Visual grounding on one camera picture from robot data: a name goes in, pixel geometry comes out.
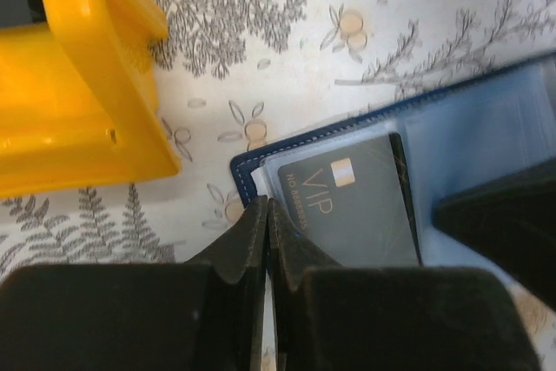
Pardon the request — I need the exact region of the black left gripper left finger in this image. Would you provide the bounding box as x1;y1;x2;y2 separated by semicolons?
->
1;197;268;370

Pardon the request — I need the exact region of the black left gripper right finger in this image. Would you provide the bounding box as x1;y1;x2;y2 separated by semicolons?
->
268;200;541;370

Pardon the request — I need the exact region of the blue leather card holder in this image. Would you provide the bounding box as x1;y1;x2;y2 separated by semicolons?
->
230;55;555;284

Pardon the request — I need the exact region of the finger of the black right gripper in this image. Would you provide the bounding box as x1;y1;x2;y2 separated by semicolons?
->
433;158;555;301

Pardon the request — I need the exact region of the yellow plastic bin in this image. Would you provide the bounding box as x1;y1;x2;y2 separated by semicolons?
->
1;0;181;197

